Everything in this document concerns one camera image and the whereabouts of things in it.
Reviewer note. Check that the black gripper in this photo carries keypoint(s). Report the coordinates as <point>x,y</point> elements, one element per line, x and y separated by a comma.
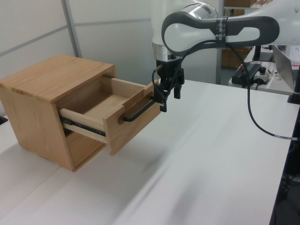
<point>168,70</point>

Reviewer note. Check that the brown cardboard box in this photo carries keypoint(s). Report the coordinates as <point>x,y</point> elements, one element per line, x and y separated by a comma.
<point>234,57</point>

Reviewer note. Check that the grey laptop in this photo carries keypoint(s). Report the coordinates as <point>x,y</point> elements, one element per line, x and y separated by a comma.
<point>282,66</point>

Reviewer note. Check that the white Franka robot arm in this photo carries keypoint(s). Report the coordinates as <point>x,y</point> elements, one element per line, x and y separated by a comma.
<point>178,30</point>

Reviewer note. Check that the emergency stop button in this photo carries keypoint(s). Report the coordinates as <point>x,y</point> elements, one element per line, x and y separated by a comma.
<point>263,73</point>

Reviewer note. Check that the computer screen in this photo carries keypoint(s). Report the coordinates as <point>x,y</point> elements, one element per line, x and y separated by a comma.
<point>294,55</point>

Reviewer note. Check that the black metal drawer slide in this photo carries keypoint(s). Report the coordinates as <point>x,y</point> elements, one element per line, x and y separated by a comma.
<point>82,125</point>

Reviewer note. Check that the black power supply box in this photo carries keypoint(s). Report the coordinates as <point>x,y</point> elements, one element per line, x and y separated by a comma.
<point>246,72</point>

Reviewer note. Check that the wooden cabinet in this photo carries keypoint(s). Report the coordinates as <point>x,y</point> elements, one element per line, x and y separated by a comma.
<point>35,98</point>

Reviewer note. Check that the black monitor stand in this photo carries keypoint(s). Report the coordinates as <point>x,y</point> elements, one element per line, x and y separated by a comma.
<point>257,52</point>

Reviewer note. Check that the black camera clamp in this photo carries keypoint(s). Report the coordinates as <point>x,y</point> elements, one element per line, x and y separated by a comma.
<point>294,93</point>

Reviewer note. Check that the grey partition post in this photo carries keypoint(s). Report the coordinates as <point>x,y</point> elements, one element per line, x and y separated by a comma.
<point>73,28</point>

